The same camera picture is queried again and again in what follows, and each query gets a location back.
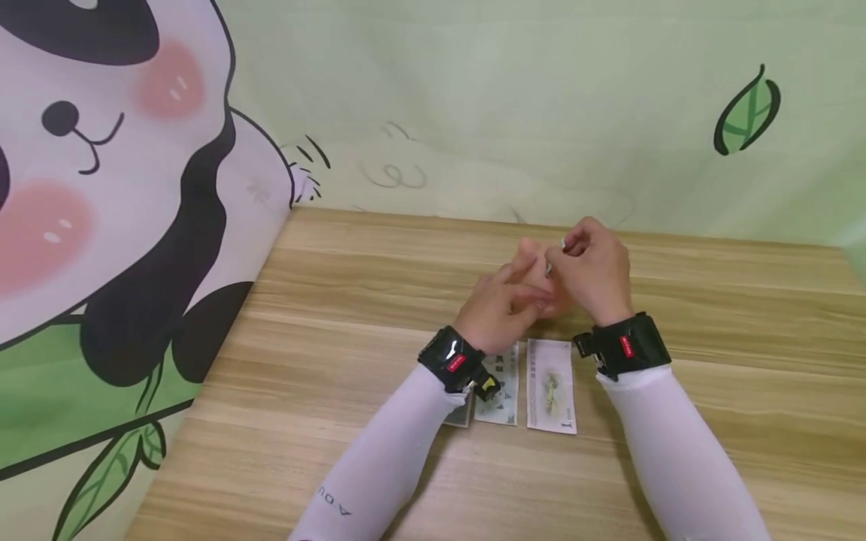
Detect person's right hand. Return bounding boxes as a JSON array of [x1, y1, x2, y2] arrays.
[[544, 216, 636, 329]]

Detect person's left hand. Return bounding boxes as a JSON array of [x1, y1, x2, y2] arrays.
[[452, 239, 568, 355]]

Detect small silver metal piece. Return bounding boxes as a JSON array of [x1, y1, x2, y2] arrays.
[[544, 237, 568, 279]]

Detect person's left forearm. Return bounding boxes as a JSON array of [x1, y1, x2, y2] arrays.
[[287, 364, 469, 541]]

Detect person's right forearm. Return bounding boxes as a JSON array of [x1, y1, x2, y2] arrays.
[[595, 364, 774, 541]]

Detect black wrist band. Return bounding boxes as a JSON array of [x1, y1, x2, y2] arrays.
[[572, 311, 673, 382], [416, 325, 503, 403]]

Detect pale green banknote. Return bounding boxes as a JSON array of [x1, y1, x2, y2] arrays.
[[525, 337, 579, 436], [442, 398, 474, 430], [473, 342, 521, 428]]

